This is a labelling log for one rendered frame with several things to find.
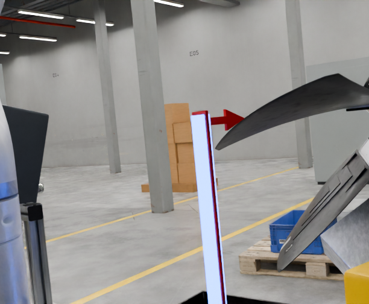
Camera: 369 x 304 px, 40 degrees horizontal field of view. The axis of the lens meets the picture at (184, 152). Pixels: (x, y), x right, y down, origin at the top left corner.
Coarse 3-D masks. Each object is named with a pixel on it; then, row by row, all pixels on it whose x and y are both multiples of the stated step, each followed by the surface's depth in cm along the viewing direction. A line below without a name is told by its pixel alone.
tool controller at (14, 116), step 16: (16, 112) 100; (32, 112) 102; (16, 128) 100; (32, 128) 102; (16, 144) 100; (32, 144) 102; (16, 160) 100; (32, 160) 102; (32, 176) 102; (32, 192) 102
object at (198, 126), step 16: (192, 128) 55; (208, 160) 54; (208, 176) 54; (208, 192) 54; (208, 208) 54; (208, 224) 55; (208, 240) 55; (208, 256) 55; (208, 272) 56; (208, 288) 56
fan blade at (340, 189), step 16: (352, 160) 88; (336, 176) 90; (352, 176) 85; (368, 176) 81; (320, 192) 94; (336, 192) 86; (352, 192) 82; (320, 208) 88; (336, 208) 83; (304, 224) 90; (320, 224) 84; (304, 240) 85; (288, 256) 85
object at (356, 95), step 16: (320, 80) 54; (336, 80) 55; (288, 96) 57; (304, 96) 58; (320, 96) 59; (336, 96) 60; (352, 96) 61; (368, 96) 62; (256, 112) 61; (272, 112) 62; (288, 112) 65; (304, 112) 68; (320, 112) 73; (240, 128) 65; (256, 128) 69; (224, 144) 70
